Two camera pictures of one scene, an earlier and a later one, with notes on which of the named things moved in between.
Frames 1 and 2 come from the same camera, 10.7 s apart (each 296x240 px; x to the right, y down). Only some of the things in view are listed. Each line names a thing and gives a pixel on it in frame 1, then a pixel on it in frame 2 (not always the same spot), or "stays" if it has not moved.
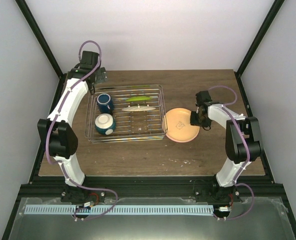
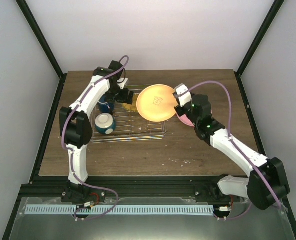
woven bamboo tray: [138, 108] to [132, 107]
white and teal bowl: [105, 123] stays
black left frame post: [42, 40] stays
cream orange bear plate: [176, 125] to [156, 103]
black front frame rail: [147, 186] stays
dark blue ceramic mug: [104, 104] stays
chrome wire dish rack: [139, 112] stays
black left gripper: [101, 76] to [121, 99]
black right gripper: [193, 121] to [178, 110]
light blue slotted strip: [120, 209] stays
